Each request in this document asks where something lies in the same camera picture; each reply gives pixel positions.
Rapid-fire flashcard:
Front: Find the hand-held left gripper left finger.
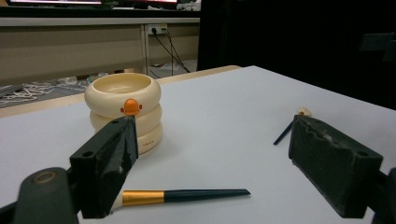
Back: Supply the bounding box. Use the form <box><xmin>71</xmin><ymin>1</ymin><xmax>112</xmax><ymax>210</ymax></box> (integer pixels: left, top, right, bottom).
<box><xmin>68</xmin><ymin>115</ymin><xmax>139</xmax><ymax>219</ymax></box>

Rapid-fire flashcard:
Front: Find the black curtain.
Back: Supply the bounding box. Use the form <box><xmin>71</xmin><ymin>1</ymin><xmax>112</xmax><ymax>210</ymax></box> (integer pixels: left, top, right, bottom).
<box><xmin>197</xmin><ymin>0</ymin><xmax>396</xmax><ymax>110</ymax></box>

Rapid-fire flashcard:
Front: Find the beige desk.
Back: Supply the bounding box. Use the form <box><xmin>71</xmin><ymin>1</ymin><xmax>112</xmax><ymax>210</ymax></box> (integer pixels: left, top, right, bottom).
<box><xmin>0</xmin><ymin>6</ymin><xmax>201</xmax><ymax>87</ymax></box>

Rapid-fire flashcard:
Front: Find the wooden spoon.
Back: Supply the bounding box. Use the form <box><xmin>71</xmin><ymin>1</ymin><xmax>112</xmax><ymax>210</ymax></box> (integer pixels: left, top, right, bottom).
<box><xmin>110</xmin><ymin>188</ymin><xmax>251</xmax><ymax>215</ymax></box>

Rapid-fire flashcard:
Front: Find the black power cable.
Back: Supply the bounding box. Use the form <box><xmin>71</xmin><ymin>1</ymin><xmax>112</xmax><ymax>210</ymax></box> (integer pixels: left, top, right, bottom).
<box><xmin>151</xmin><ymin>28</ymin><xmax>191</xmax><ymax>74</ymax></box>
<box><xmin>163</xmin><ymin>28</ymin><xmax>176</xmax><ymax>77</ymax></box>

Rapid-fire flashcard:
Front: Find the white table mat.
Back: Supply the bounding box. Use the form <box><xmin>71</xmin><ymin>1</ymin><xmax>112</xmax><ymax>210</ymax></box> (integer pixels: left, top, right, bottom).
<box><xmin>0</xmin><ymin>64</ymin><xmax>396</xmax><ymax>224</ymax></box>

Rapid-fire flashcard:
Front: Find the clear plastic bag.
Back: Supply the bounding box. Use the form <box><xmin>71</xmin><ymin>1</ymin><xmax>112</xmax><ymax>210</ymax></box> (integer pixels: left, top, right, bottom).
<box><xmin>57</xmin><ymin>76</ymin><xmax>78</xmax><ymax>87</ymax></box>

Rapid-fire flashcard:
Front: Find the white cable tangle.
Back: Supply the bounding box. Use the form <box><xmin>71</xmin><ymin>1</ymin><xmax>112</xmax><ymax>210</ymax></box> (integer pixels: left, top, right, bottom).
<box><xmin>0</xmin><ymin>80</ymin><xmax>39</xmax><ymax>108</ymax></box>

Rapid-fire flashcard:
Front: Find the monitor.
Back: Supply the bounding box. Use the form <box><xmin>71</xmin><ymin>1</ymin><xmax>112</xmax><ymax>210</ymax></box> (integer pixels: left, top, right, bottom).
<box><xmin>7</xmin><ymin>0</ymin><xmax>104</xmax><ymax>7</ymax></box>

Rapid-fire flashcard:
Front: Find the cream ringed brush holder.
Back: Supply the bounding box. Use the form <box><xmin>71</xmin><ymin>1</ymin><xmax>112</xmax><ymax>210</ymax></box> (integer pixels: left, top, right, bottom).
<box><xmin>83</xmin><ymin>72</ymin><xmax>163</xmax><ymax>156</ymax></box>

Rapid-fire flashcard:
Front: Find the thin makeup brush round head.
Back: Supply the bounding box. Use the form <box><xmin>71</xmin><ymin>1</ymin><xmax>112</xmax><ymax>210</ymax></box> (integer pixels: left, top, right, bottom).
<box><xmin>273</xmin><ymin>106</ymin><xmax>313</xmax><ymax>146</ymax></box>

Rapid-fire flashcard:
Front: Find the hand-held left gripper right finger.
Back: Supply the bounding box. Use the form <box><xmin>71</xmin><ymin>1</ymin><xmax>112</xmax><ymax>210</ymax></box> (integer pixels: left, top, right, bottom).
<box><xmin>288</xmin><ymin>114</ymin><xmax>385</xmax><ymax>219</ymax></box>

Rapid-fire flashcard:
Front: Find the white wall socket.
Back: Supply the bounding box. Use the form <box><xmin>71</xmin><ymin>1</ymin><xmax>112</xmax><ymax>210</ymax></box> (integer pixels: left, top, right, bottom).
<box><xmin>147</xmin><ymin>23</ymin><xmax>168</xmax><ymax>35</ymax></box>

